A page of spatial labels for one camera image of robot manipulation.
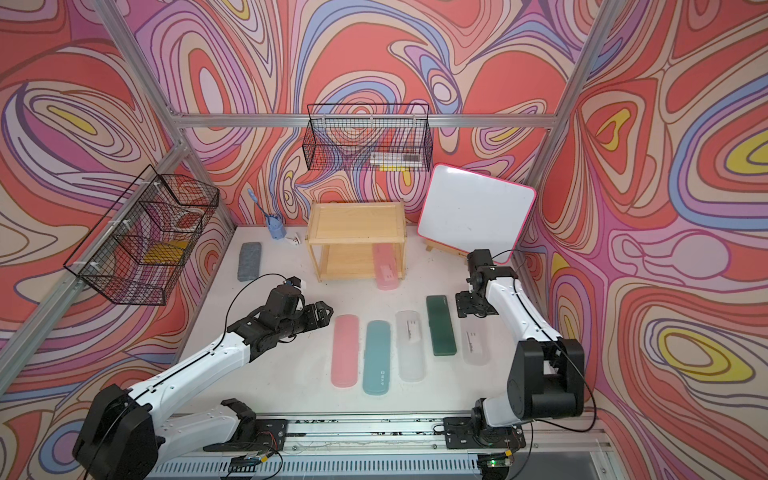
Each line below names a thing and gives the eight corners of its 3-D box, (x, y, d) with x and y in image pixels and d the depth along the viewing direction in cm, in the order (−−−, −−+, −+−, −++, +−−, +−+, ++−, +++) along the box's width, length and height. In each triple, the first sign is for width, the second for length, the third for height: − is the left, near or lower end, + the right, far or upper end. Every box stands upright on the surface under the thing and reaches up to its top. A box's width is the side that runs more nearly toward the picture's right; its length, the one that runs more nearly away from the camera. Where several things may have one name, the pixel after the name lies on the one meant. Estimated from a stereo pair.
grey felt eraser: (239, 282, 106) (235, 276, 104) (243, 250, 116) (240, 244, 113) (259, 278, 107) (256, 273, 104) (261, 247, 117) (258, 241, 114)
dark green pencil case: (432, 355, 89) (432, 352, 87) (426, 299, 101) (427, 295, 99) (456, 355, 89) (457, 352, 87) (447, 299, 101) (448, 295, 99)
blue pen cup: (270, 239, 118) (263, 224, 111) (274, 229, 121) (267, 214, 115) (284, 239, 118) (278, 224, 111) (287, 229, 121) (281, 214, 115)
